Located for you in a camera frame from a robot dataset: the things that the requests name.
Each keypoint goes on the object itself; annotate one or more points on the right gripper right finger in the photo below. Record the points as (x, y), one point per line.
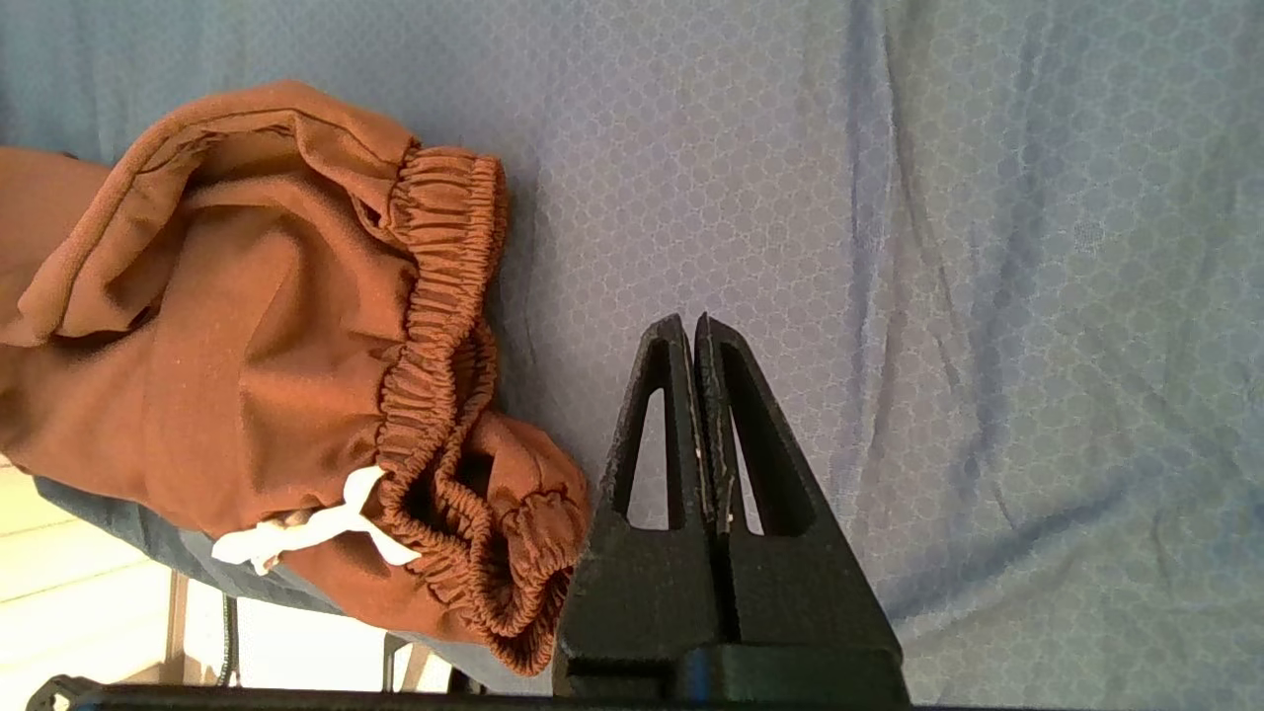
(820, 592)

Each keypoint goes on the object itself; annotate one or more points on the blue bed sheet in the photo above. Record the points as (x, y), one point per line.
(938, 247)

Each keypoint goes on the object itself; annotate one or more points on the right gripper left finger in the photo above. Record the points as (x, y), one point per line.
(642, 592)

